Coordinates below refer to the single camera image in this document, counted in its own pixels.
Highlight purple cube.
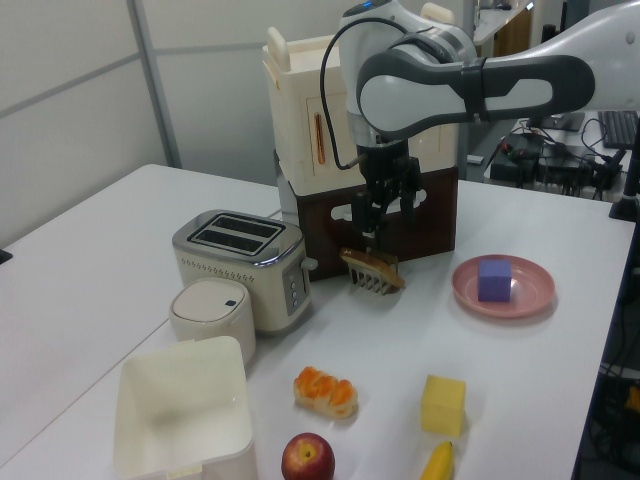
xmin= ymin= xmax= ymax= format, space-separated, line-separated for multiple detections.
xmin=477 ymin=258 xmax=513 ymax=303

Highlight black monitor base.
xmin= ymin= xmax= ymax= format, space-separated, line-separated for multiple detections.
xmin=524 ymin=111 xmax=586 ymax=133

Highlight copper cabinet door handle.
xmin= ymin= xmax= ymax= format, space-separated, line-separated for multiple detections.
xmin=312 ymin=111 xmax=329 ymax=166

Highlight yellow cube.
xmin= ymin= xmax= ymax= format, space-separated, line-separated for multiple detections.
xmin=420 ymin=374 xmax=467 ymax=435

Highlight dark brown wooden crate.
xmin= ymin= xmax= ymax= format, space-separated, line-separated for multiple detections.
xmin=294 ymin=164 xmax=460 ymax=284

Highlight black electronics boxes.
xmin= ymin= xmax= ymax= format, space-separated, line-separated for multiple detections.
xmin=489 ymin=132 xmax=627 ymax=201

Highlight pink plate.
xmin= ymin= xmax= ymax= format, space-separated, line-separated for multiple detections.
xmin=451 ymin=254 xmax=557 ymax=320

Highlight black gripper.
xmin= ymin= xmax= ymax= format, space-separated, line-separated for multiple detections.
xmin=351 ymin=139 xmax=428 ymax=256

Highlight orange topped bread roll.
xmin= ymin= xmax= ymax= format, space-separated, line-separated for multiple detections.
xmin=293 ymin=366 xmax=360 ymax=419

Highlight toast slice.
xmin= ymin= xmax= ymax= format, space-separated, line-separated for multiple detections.
xmin=339 ymin=247 xmax=406 ymax=290

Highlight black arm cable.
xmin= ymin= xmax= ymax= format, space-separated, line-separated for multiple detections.
xmin=319 ymin=17 xmax=436 ymax=171

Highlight yellow banana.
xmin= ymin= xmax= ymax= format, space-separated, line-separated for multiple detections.
xmin=418 ymin=441 xmax=455 ymax=480

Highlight black keyboard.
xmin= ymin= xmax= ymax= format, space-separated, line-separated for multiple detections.
xmin=597 ymin=109 xmax=640 ymax=149

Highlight cream silver toaster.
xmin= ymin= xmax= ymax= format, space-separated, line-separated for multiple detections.
xmin=172 ymin=209 xmax=319 ymax=337

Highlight small white lidded bin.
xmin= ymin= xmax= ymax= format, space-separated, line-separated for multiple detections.
xmin=168 ymin=278 xmax=257 ymax=364

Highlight red apple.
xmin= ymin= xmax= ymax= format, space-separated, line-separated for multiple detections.
xmin=280 ymin=432 xmax=336 ymax=480

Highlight cream cabinet with handles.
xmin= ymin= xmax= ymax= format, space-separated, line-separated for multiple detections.
xmin=262 ymin=2 xmax=459 ymax=199

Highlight white open plastic box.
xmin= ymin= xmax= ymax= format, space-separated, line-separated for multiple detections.
xmin=113 ymin=335 xmax=259 ymax=480

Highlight metal toast rack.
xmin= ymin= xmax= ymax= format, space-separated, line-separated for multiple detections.
xmin=344 ymin=252 xmax=401 ymax=298

